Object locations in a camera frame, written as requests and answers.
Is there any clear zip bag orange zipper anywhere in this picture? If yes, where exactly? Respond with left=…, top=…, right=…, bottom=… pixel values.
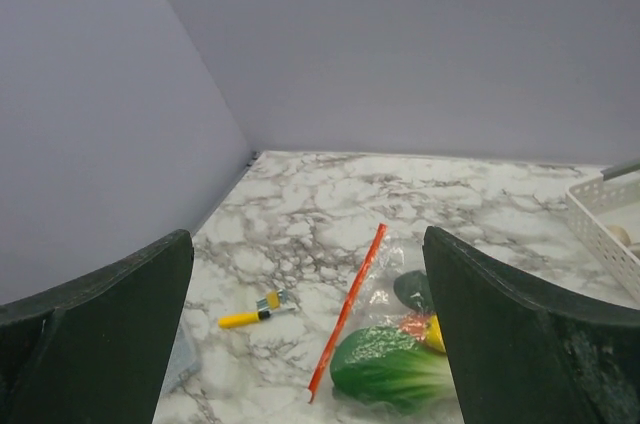
left=308, top=224, right=461, bottom=423

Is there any white green bok choy toy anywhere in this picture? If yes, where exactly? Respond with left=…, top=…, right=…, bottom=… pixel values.
left=329, top=326, right=456, bottom=413

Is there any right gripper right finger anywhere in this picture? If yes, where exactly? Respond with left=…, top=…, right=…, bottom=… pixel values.
left=423, top=226, right=639, bottom=423

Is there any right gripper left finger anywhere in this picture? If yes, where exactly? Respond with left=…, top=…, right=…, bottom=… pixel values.
left=1, top=229, right=194, bottom=423

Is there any white garlic toy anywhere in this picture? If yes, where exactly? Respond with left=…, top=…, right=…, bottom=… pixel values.
left=606, top=225, right=631, bottom=247

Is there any yellow corn toy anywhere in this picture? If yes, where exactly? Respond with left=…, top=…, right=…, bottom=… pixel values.
left=424, top=315, right=446, bottom=354

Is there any dark green avocado toy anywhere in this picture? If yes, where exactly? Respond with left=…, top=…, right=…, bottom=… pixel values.
left=393, top=270, right=434, bottom=314

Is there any orange peach toy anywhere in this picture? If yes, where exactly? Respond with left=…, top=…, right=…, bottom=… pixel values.
left=399, top=314, right=431, bottom=342

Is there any white perforated plastic basket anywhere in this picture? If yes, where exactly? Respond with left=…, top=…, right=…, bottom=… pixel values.
left=566, top=159, right=639, bottom=300

